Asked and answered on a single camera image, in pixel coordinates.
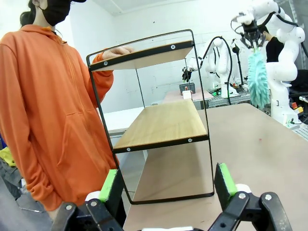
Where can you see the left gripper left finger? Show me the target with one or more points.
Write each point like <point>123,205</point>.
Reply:
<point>113,190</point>

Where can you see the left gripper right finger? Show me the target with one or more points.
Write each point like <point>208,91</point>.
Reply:
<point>226,187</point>

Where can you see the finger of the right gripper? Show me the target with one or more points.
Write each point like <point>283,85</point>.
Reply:
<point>260,41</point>
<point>246,41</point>

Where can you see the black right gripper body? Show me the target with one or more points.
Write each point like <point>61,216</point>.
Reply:
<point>250,27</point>

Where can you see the teal chenille duster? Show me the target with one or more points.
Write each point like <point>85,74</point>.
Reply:
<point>258,79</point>

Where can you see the two-tier wooden shelf black frame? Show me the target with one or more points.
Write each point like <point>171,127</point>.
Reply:
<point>168,122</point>

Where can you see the person's right forearm orange sleeve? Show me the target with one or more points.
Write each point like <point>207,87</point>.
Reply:
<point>41,178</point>

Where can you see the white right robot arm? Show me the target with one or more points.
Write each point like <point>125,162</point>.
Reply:
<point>284,67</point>

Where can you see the person's left forearm orange sleeve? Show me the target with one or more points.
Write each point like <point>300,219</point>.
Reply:
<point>103,77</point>

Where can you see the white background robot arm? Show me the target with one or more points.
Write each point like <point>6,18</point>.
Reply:
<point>192,65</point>
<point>222,67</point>

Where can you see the person's left hand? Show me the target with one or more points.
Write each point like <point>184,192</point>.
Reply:
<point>120,51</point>

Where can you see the person in black top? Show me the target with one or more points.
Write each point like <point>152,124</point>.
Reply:
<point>273,45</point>

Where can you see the black stand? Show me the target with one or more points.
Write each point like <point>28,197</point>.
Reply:
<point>238,65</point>

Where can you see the pink topped table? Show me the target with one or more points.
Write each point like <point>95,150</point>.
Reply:
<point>199,95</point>

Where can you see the white desk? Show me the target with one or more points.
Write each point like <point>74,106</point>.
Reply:
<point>120,118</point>

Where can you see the black plastic basket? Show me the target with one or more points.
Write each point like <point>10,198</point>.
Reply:
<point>187,88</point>

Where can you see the red yellow emergency stop button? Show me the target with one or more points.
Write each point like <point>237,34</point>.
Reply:
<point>297,108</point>

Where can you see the small white box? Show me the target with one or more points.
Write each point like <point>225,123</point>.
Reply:
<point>187,95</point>

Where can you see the person in orange hoodie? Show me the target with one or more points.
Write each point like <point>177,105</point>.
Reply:
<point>48,108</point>

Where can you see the black face mask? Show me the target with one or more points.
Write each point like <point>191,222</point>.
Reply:
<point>55,12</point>

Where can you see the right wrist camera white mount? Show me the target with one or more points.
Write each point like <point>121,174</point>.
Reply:
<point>244,18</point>

